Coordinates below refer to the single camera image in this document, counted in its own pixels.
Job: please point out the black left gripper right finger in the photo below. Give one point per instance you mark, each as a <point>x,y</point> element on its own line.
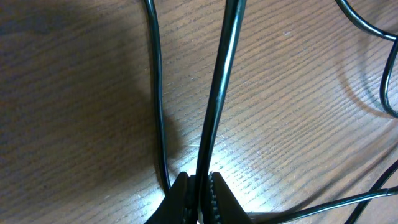
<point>219,205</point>

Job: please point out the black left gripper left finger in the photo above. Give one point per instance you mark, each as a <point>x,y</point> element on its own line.
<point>177,206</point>

